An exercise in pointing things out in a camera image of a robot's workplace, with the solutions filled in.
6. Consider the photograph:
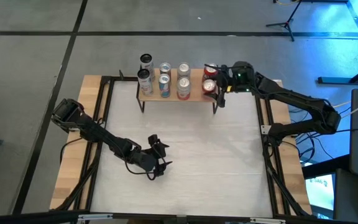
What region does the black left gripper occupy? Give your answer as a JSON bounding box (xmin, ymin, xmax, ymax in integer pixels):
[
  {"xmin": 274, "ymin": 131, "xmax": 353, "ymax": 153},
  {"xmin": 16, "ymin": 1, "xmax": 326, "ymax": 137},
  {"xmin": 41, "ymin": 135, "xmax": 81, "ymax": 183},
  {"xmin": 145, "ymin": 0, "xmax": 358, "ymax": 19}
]
[{"xmin": 134, "ymin": 134, "xmax": 173, "ymax": 179}]

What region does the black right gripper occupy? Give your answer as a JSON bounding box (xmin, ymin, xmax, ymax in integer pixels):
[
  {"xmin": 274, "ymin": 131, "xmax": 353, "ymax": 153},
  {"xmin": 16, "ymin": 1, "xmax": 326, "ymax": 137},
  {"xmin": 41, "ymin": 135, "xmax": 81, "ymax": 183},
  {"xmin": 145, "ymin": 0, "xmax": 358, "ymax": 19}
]
[{"xmin": 204, "ymin": 64, "xmax": 234, "ymax": 109}]

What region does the red beverage can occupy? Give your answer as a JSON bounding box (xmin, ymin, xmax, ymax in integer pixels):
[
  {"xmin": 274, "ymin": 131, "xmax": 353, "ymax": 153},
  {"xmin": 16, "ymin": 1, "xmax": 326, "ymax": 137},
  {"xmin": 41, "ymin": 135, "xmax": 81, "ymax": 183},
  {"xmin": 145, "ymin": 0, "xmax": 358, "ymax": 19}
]
[
  {"xmin": 203, "ymin": 63, "xmax": 219, "ymax": 81},
  {"xmin": 201, "ymin": 78, "xmax": 218, "ymax": 96}
]

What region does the silver and red Spindrift can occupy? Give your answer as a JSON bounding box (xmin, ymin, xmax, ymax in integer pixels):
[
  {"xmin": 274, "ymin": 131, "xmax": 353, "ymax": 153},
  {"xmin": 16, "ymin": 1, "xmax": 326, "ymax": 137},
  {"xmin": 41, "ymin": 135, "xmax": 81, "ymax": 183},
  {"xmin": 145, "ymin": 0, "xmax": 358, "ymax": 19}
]
[
  {"xmin": 177, "ymin": 62, "xmax": 191, "ymax": 78},
  {"xmin": 177, "ymin": 76, "xmax": 191, "ymax": 101}
]

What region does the blue and silver beverage can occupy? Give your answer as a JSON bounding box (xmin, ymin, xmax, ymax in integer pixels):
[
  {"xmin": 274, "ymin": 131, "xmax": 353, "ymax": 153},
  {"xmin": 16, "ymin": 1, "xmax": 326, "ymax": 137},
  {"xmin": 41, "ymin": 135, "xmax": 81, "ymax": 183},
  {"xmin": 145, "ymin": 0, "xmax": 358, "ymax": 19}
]
[
  {"xmin": 158, "ymin": 73, "xmax": 172, "ymax": 98},
  {"xmin": 158, "ymin": 62, "xmax": 172, "ymax": 77}
]

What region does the dark can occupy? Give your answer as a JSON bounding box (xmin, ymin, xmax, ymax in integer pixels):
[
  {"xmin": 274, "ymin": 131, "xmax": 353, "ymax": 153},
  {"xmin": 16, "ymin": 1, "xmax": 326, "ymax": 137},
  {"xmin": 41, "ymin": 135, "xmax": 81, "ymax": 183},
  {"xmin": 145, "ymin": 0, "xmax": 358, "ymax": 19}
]
[{"xmin": 137, "ymin": 68, "xmax": 154, "ymax": 96}]

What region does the white can with black lid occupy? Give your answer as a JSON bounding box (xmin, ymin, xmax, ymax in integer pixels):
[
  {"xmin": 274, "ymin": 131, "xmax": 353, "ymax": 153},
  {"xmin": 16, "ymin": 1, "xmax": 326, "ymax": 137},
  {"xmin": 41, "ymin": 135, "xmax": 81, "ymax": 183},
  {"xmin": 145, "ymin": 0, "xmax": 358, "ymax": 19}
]
[{"xmin": 139, "ymin": 53, "xmax": 156, "ymax": 82}]

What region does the black tripod stand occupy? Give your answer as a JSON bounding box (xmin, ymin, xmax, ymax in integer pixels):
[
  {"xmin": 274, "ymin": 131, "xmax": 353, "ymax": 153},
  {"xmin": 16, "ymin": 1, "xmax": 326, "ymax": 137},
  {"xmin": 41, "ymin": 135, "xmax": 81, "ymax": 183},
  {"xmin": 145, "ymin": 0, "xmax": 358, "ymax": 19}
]
[{"xmin": 265, "ymin": 0, "xmax": 303, "ymax": 42}]

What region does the bright display screen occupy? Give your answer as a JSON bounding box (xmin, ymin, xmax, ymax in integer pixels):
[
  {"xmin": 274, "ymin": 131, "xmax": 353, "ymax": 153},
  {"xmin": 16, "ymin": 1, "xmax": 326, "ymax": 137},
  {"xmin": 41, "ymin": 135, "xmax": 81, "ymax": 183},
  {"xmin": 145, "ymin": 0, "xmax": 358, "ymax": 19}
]
[{"xmin": 305, "ymin": 174, "xmax": 335, "ymax": 218}]

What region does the dark grey box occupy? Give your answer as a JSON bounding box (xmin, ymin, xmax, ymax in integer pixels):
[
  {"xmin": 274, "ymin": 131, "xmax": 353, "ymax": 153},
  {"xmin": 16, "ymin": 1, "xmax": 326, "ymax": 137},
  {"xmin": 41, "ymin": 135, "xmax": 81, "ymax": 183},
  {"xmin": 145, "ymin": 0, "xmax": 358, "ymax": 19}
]
[{"xmin": 334, "ymin": 167, "xmax": 358, "ymax": 223}]

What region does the wooden shelf with black frame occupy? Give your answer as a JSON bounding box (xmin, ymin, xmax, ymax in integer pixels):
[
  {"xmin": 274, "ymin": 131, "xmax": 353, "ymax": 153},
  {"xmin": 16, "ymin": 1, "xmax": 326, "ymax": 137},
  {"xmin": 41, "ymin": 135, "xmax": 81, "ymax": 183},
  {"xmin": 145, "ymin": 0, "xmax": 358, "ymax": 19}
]
[{"xmin": 136, "ymin": 64, "xmax": 221, "ymax": 114}]

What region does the black aluminium table frame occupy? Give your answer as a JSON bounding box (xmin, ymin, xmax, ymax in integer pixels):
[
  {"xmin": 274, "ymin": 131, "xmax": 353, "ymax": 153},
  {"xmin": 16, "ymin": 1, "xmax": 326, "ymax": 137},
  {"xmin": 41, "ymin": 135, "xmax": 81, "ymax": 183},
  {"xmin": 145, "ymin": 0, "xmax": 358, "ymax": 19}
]
[{"xmin": 54, "ymin": 70, "xmax": 312, "ymax": 224}]

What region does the silver aluminium bracket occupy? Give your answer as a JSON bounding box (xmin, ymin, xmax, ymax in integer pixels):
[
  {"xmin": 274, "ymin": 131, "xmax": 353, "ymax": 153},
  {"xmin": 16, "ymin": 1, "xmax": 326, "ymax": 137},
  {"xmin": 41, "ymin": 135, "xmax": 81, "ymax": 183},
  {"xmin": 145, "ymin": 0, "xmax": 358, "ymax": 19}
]
[
  {"xmin": 249, "ymin": 217, "xmax": 287, "ymax": 224},
  {"xmin": 78, "ymin": 213, "xmax": 114, "ymax": 222}
]

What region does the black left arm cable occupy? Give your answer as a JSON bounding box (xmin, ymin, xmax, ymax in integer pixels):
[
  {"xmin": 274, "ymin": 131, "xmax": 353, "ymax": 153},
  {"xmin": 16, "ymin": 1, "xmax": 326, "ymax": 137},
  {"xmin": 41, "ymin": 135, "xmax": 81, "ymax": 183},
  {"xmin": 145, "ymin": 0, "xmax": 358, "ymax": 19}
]
[{"xmin": 60, "ymin": 136, "xmax": 158, "ymax": 182}]

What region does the black desk leg frame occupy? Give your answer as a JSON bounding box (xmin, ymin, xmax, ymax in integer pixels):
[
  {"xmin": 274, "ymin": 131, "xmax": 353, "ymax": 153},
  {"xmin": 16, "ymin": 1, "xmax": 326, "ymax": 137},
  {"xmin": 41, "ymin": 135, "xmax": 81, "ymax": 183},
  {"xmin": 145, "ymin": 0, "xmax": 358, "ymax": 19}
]
[{"xmin": 317, "ymin": 0, "xmax": 358, "ymax": 85}]

